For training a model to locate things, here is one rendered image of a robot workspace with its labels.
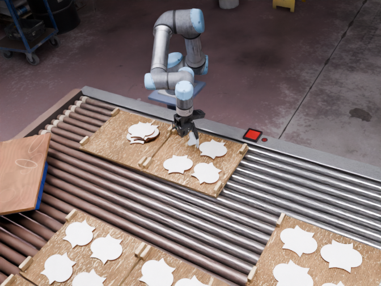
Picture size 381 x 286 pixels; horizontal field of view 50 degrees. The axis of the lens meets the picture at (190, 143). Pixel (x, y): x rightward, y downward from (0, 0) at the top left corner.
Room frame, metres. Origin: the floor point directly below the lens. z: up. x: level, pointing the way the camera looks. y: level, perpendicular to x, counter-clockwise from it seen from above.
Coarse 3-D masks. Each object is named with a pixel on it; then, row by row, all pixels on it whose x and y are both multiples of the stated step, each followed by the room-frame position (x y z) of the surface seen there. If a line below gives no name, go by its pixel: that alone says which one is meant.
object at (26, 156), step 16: (0, 144) 1.69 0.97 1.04; (16, 144) 1.66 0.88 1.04; (32, 144) 1.64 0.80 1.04; (48, 144) 1.62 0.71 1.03; (0, 160) 1.56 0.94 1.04; (16, 160) 1.54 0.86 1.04; (32, 160) 1.51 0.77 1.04; (0, 176) 1.44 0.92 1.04; (16, 176) 1.42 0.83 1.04; (32, 176) 1.40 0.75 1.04; (0, 192) 1.33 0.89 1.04; (16, 192) 1.31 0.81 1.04; (32, 192) 1.29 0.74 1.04; (0, 208) 1.23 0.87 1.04; (16, 208) 1.22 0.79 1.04; (32, 208) 1.21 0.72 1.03
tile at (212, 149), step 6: (204, 144) 1.51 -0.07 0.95; (210, 144) 1.50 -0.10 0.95; (216, 144) 1.49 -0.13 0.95; (222, 144) 1.48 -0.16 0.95; (204, 150) 1.46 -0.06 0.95; (210, 150) 1.45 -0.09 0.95; (216, 150) 1.45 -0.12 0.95; (222, 150) 1.44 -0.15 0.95; (204, 156) 1.43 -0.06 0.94; (210, 156) 1.41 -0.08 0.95; (216, 156) 1.41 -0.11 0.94; (222, 156) 1.41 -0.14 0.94
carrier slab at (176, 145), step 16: (176, 144) 1.56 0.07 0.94; (240, 144) 1.47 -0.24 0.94; (160, 160) 1.46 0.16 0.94; (192, 160) 1.42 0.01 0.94; (208, 160) 1.40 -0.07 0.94; (224, 160) 1.38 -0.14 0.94; (240, 160) 1.37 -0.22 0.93; (160, 176) 1.35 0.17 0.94; (176, 176) 1.33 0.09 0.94; (224, 176) 1.28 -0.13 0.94; (208, 192) 1.20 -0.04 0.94
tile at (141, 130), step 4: (136, 124) 1.72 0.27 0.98; (140, 124) 1.71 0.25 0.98; (144, 124) 1.71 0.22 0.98; (148, 124) 1.70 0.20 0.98; (132, 128) 1.69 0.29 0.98; (136, 128) 1.69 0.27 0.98; (140, 128) 1.68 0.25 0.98; (144, 128) 1.67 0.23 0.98; (148, 128) 1.67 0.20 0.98; (152, 128) 1.66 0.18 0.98; (132, 132) 1.66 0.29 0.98; (136, 132) 1.65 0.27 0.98; (140, 132) 1.65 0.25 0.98; (144, 132) 1.64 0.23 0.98; (148, 132) 1.63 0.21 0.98; (152, 132) 1.63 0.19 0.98; (132, 136) 1.63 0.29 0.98; (136, 136) 1.62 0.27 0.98; (140, 136) 1.61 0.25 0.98; (144, 136) 1.61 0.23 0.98; (148, 136) 1.62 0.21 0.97
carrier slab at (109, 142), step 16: (128, 112) 1.90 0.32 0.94; (112, 128) 1.78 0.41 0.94; (128, 128) 1.76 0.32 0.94; (160, 128) 1.71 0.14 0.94; (96, 144) 1.67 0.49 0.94; (112, 144) 1.65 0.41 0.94; (128, 144) 1.63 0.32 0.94; (144, 144) 1.60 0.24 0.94; (160, 144) 1.58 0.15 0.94; (112, 160) 1.53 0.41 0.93; (128, 160) 1.50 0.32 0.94
